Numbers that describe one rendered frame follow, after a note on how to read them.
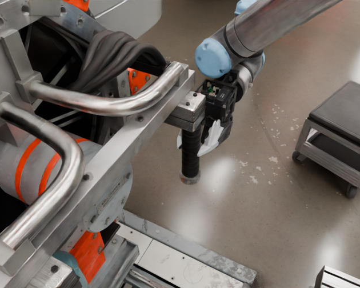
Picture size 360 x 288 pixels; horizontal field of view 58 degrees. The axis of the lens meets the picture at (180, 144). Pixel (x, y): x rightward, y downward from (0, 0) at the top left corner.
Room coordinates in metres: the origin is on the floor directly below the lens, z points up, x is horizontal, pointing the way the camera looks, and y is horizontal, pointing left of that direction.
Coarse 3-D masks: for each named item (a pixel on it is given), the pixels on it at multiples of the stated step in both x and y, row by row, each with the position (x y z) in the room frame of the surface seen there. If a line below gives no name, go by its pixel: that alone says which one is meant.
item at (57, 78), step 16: (32, 32) 0.65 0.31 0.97; (48, 32) 0.61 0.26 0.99; (32, 48) 0.69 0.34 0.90; (48, 48) 0.66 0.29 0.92; (64, 48) 0.63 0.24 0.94; (80, 48) 0.62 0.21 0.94; (32, 64) 0.71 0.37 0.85; (48, 64) 0.68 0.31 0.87; (64, 64) 0.60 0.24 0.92; (80, 64) 0.63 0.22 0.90; (48, 80) 0.56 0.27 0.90; (64, 80) 0.67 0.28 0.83; (48, 112) 0.67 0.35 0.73; (64, 112) 0.57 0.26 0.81; (80, 112) 0.61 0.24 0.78; (64, 128) 0.63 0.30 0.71; (80, 128) 0.61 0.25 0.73; (0, 192) 0.49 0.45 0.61; (0, 208) 0.44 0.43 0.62; (16, 208) 0.45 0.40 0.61; (0, 224) 0.40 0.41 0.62
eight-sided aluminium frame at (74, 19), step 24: (0, 0) 0.42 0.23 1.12; (24, 0) 0.44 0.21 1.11; (48, 0) 0.47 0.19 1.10; (0, 24) 0.41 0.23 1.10; (24, 24) 0.43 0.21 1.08; (48, 24) 0.52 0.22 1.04; (72, 24) 0.51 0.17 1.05; (96, 24) 0.56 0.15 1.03; (120, 96) 0.58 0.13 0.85; (120, 120) 0.59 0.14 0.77; (72, 240) 0.37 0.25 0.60
